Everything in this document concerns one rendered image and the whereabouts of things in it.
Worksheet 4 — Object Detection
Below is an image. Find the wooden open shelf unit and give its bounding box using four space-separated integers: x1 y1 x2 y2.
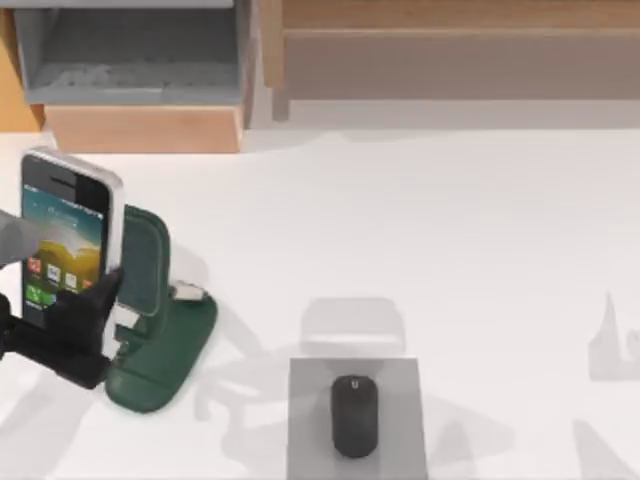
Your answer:
263 0 640 122

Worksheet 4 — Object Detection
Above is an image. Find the dark green phone stand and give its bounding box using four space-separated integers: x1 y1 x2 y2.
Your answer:
103 203 219 414

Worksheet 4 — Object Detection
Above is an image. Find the wooden cupboard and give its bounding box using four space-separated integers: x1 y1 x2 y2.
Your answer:
0 8 47 134

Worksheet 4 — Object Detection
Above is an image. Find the pale wooden drawer front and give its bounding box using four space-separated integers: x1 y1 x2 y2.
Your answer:
43 103 247 154

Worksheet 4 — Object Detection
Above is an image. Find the pale grey rounded box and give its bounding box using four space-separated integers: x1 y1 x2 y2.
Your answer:
0 208 43 271

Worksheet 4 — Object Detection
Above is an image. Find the grey pierced drawer inside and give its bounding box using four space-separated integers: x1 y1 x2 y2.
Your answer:
13 0 252 107

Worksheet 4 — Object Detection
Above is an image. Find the grey square mouse pad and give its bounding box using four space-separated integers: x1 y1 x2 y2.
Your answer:
287 356 429 480

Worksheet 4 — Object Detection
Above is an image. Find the silver smartphone with colourful screen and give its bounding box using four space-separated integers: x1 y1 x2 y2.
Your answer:
19 147 125 334

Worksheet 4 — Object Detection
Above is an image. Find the black computer mouse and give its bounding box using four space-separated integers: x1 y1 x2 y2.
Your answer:
330 374 384 459

